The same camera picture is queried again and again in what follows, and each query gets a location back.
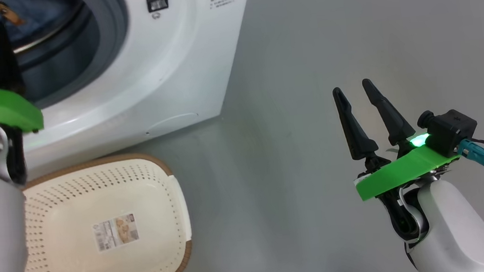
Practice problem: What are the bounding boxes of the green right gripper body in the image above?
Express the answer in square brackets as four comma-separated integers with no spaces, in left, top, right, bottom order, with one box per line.
[350,133,467,246]

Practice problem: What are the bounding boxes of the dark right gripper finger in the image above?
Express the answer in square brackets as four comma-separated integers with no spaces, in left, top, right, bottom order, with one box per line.
[361,75,417,149]
[332,84,380,163]

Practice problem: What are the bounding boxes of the steel washer drum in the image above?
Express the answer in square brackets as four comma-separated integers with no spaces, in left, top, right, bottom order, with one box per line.
[0,2,89,62]

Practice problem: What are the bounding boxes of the round washer filter cover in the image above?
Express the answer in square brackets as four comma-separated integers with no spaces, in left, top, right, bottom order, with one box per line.
[145,112,201,137]

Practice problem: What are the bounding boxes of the paper basket label sticker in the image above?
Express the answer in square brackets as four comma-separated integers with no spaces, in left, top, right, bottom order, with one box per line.
[92,213,140,253]

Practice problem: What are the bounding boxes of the cream perforated laundry basket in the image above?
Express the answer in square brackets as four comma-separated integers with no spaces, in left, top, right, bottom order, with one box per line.
[10,148,195,272]

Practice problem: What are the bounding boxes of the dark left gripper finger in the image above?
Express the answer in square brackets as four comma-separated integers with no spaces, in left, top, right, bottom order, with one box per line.
[0,18,26,95]

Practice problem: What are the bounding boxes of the grey rubber door gasket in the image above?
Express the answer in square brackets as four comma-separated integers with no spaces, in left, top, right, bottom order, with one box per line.
[0,0,137,113]

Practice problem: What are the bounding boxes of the blue cartoon print clothes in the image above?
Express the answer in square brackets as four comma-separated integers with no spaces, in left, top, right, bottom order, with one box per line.
[0,0,86,44]

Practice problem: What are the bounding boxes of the white front-load washing machine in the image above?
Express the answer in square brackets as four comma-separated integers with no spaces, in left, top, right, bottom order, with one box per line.
[0,0,269,172]

